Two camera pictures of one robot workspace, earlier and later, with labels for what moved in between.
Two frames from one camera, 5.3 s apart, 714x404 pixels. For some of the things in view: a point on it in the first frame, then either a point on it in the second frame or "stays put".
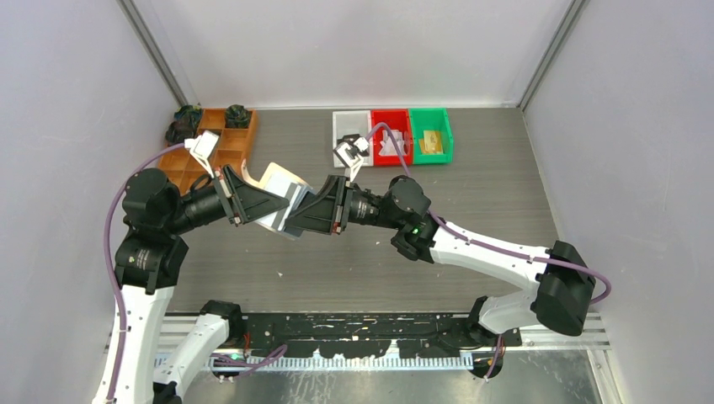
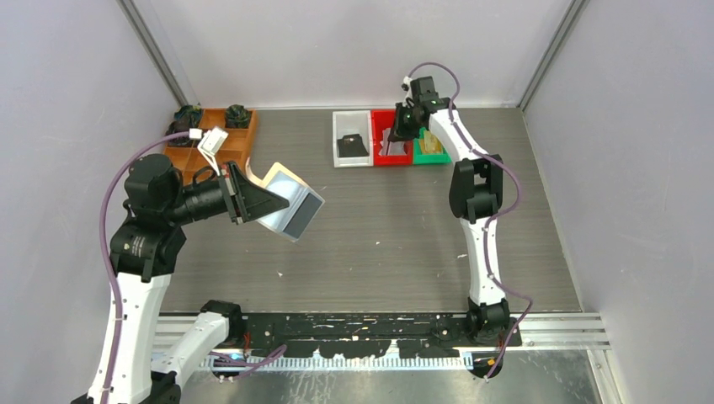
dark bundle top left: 190,114 stays put
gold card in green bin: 432,142 stays put
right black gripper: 317,215 -> 398,129
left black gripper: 253,202 stays put
